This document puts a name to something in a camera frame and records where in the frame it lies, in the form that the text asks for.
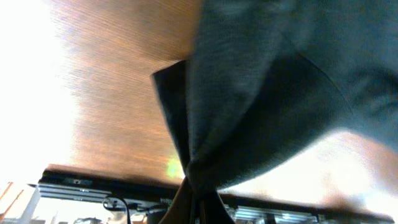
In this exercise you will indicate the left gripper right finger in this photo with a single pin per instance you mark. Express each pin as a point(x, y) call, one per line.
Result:
point(212, 210)

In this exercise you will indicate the black Nike t-shirt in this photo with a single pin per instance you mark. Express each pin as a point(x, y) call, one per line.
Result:
point(267, 78)

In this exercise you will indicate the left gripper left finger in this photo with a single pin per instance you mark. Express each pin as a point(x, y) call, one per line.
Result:
point(182, 209)

